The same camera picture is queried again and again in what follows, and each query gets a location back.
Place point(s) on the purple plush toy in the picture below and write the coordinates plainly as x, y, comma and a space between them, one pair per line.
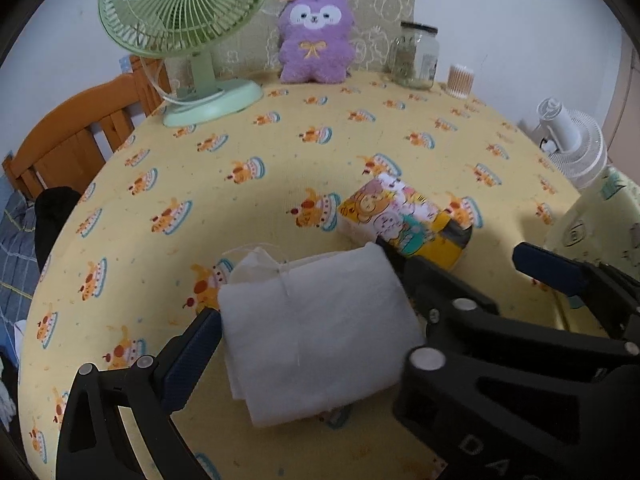
315, 45

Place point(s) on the glass jar with black lid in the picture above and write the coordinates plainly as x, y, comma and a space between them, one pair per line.
415, 55

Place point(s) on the green desk fan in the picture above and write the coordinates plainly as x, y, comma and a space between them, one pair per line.
185, 5

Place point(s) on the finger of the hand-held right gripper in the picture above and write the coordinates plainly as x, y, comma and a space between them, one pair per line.
550, 267
440, 285

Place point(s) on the cartoon print tissue pack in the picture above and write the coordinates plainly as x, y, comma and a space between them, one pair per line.
395, 210

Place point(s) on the white towel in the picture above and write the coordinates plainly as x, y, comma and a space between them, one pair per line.
320, 330

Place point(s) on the wooden chair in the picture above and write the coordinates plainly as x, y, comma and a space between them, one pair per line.
65, 135

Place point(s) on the yellow cake print tablecloth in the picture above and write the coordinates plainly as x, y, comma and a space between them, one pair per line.
240, 210

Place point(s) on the black cloth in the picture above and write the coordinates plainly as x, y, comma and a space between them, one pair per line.
55, 220

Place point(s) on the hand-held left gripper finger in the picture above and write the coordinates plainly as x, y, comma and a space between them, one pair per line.
192, 355

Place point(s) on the blue plaid bedding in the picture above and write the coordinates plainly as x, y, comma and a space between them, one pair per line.
17, 255

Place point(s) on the white fan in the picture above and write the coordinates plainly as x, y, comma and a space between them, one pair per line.
580, 145

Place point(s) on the beige patterned cushion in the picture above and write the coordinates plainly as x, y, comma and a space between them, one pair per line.
385, 0

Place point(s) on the cotton swab box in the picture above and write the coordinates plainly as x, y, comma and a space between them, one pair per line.
460, 80

